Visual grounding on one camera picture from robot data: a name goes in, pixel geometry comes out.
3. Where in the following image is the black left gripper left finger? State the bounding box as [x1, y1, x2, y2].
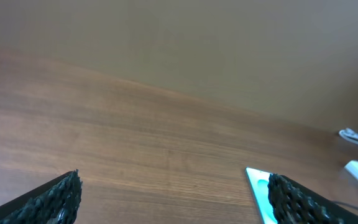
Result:
[0, 170, 82, 224]

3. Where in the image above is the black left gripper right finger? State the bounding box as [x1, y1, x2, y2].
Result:
[268, 174, 358, 224]

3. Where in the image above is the smartphone with teal screen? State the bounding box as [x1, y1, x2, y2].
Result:
[245, 167, 277, 224]

